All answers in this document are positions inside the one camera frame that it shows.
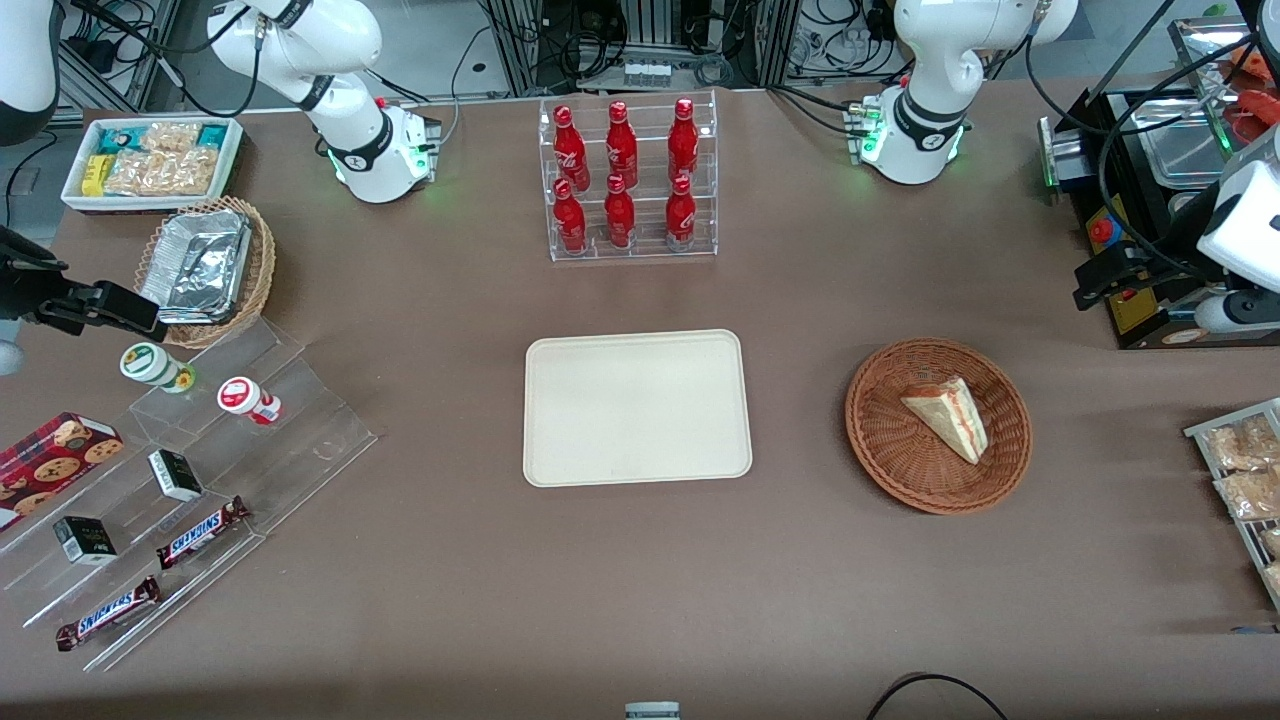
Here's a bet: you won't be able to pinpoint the aluminium frame rack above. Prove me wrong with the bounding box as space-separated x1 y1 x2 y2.
480 0 801 97

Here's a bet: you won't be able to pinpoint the red cookie box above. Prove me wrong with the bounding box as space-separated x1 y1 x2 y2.
0 412 125 531

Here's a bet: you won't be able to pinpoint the light wicker basket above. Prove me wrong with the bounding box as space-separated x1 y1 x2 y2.
135 196 277 349

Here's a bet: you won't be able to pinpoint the snickers bar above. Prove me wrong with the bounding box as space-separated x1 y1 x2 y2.
55 576 162 653
156 496 251 571

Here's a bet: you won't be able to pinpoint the clear acrylic bottle rack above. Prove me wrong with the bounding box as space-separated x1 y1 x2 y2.
538 90 719 263

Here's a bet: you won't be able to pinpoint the triangle sandwich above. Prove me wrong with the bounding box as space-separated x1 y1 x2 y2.
900 376 991 466

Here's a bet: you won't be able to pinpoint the red cola bottle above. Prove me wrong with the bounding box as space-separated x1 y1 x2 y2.
552 178 588 253
605 100 639 189
668 97 700 183
604 173 636 248
553 105 591 191
665 175 697 251

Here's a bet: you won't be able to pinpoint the clear acrylic stepped shelf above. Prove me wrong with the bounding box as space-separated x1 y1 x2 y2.
0 315 379 673

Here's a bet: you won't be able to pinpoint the white snack bin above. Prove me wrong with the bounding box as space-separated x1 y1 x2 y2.
60 117 245 216

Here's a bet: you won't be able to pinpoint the red lid yogurt bottle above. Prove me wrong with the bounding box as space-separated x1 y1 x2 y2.
217 376 283 426

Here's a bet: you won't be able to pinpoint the small clear cracker bag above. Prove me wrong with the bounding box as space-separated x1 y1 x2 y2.
140 122 201 153

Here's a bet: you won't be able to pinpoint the green lid yogurt bottle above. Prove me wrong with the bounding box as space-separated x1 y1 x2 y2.
120 342 196 394

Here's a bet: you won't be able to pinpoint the large clear cracker bag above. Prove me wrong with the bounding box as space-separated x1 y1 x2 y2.
103 148 219 198

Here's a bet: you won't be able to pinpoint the black floor cable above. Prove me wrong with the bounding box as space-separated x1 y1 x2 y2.
865 673 1011 720

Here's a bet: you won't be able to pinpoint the stacked foil containers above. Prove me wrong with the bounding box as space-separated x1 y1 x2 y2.
140 208 253 326

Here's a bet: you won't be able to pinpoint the brown round wicker basket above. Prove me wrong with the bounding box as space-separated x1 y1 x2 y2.
845 338 1033 516

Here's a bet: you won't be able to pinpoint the steel warmer pan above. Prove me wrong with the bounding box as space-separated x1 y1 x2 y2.
1130 97 1241 191

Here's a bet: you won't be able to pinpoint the black food warmer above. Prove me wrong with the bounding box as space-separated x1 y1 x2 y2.
1038 15 1280 351

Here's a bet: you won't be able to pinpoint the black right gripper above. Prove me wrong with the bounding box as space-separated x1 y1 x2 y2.
0 226 169 343

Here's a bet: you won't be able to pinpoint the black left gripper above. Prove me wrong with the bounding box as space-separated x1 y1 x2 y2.
1074 243 1208 312

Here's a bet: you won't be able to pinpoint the cream rectangular tray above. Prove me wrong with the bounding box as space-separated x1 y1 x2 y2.
523 329 753 489

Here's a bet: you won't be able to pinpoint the small black box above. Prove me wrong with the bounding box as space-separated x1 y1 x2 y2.
148 449 204 503
53 516 118 567

